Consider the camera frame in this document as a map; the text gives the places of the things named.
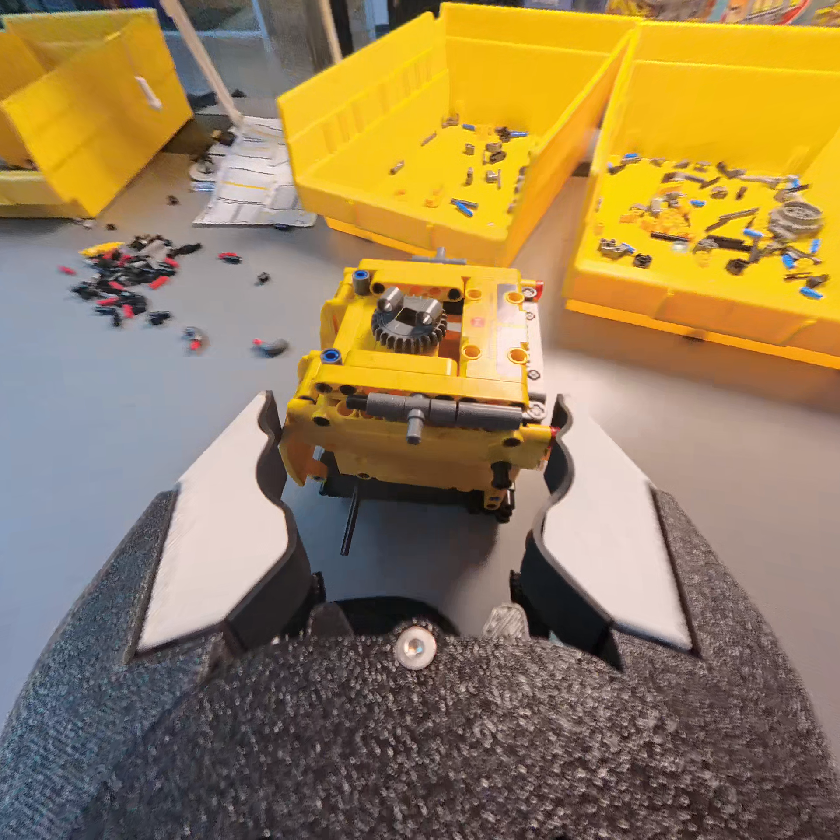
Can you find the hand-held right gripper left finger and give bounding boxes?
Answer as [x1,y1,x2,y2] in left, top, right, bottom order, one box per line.
[134,390,317,658]

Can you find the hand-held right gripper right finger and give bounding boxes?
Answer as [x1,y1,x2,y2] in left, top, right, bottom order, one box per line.
[512,392,694,665]

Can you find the yellow building brick model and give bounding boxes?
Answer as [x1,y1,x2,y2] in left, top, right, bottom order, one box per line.
[279,247,560,524]

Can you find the yellow storage bin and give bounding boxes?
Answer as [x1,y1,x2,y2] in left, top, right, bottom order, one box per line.
[0,8,195,219]
[276,2,642,268]
[564,20,840,370]

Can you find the grey desk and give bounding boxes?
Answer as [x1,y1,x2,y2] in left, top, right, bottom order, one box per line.
[0,98,840,736]

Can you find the thin black axle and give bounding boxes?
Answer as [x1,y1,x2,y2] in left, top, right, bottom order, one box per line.
[340,486,361,558]

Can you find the pile of black red pins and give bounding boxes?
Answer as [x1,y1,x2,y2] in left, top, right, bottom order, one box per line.
[69,235,203,329]

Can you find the scattered mixed brick parts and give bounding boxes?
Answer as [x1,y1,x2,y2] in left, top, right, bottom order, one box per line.
[594,151,826,301]

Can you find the grey toy wheel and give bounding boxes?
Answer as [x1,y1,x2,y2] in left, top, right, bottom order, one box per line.
[766,199,826,242]

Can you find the scattered blue grey brick pins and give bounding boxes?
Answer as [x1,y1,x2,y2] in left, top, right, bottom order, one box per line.
[389,113,530,219]

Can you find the printed toy packaging box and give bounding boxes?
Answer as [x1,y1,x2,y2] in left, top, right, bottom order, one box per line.
[604,0,840,27]

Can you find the black usb cable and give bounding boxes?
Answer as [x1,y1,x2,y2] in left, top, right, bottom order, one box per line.
[189,128,238,182]

